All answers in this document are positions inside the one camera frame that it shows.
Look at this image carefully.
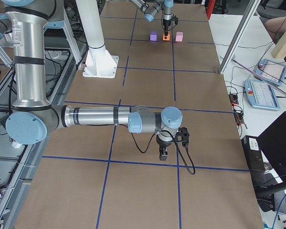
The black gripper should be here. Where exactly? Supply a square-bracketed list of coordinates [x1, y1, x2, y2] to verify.
[163, 20, 170, 37]

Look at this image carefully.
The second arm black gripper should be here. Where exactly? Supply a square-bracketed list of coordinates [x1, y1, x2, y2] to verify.
[156, 135, 172, 161]

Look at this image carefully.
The orange foam cube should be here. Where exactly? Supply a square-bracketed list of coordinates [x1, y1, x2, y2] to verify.
[163, 34, 171, 42]

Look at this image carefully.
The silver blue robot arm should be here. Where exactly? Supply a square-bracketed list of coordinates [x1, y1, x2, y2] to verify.
[130, 0, 178, 33]

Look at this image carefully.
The purple foam cube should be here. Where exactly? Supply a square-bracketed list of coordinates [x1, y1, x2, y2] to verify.
[150, 31, 158, 41]

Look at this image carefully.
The pink foam cube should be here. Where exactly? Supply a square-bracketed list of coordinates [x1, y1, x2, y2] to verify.
[175, 31, 184, 42]

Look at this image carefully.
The blue teach pendant near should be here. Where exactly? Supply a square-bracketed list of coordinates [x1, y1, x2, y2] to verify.
[244, 80, 280, 111]

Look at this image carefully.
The blue teach pendant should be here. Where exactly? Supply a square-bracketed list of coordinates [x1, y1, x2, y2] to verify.
[244, 80, 280, 111]
[255, 59, 286, 86]

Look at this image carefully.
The black laptop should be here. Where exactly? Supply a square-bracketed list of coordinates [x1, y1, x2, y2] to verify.
[257, 111, 286, 181]

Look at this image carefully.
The blue teach pendant far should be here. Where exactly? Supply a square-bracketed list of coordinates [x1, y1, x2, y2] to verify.
[255, 59, 286, 86]

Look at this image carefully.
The reacher grabber stick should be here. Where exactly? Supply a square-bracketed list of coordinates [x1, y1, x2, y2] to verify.
[231, 59, 286, 96]

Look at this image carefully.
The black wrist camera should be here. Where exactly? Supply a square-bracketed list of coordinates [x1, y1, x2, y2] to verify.
[172, 15, 179, 25]

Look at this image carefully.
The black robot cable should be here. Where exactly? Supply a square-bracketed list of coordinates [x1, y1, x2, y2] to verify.
[131, 132, 196, 175]

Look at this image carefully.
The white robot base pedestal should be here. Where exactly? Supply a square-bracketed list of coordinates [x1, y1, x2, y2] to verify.
[76, 0, 119, 79]

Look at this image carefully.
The aluminium frame post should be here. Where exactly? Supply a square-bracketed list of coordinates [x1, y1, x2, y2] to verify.
[219, 0, 260, 74]

